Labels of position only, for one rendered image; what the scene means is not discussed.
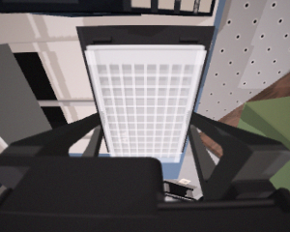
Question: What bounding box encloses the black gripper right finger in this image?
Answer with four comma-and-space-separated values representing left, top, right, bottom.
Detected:
188, 111, 290, 200

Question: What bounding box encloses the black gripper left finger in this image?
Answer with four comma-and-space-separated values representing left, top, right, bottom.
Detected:
0, 112, 104, 157

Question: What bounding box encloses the grey perforated base plate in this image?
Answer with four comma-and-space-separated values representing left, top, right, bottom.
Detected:
163, 0, 290, 200

